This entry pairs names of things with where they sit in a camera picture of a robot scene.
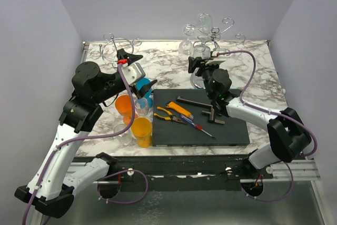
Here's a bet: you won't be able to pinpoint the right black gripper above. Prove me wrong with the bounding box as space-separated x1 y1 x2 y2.
189 56 220 98

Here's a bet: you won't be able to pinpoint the clear stemless wine glass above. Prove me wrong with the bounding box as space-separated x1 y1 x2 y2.
179 39 194 56

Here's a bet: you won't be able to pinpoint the clear tumbler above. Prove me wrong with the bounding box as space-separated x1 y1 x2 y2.
192 36 211 60

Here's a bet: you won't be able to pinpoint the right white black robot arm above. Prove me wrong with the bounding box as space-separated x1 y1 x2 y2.
188 57 312 179

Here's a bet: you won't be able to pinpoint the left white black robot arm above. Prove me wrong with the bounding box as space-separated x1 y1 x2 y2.
14 49 155 218

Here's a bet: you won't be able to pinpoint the small clear wine glass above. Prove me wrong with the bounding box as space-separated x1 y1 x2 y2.
135 97 150 117

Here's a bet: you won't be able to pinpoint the tall chrome wine glass rack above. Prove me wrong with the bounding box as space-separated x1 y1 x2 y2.
179 13 235 58

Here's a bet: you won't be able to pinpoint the orange plastic goblet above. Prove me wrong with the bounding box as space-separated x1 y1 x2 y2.
115 94 138 125

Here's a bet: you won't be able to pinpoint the blue plastic goblet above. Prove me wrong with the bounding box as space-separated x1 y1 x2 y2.
135 77 154 109

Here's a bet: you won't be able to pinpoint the yellow utility knife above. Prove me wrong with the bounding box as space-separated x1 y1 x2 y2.
165 101 193 120

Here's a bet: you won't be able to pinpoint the dark grey tray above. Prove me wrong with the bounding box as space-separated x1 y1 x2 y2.
152 89 250 146

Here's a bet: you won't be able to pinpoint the yellow plastic cup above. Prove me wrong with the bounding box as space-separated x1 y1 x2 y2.
131 118 152 148

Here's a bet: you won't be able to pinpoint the red blue screwdriver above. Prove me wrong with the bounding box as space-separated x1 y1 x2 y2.
180 114 215 139

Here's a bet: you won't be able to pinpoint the clear glass near front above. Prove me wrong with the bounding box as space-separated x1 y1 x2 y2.
114 124 132 145

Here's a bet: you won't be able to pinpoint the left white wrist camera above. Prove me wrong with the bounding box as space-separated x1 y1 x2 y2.
118 62 146 86

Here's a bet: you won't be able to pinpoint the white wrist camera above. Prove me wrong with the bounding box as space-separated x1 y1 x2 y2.
205 48 230 65
118 62 146 86

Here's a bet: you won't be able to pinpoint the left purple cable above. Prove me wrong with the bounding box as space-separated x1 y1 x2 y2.
21 64 148 225

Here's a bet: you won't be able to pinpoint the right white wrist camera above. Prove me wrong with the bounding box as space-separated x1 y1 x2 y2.
205 48 230 65

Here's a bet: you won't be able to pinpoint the small chrome wire rack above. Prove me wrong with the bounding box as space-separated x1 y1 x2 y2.
90 33 142 70

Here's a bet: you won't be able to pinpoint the long black metal bracket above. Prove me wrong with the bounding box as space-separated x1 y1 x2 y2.
176 96 225 125

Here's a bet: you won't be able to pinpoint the yellow handled pliers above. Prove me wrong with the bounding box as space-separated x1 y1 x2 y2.
153 106 187 125

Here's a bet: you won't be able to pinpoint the aluminium frame rail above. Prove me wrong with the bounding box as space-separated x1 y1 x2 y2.
61 155 320 186

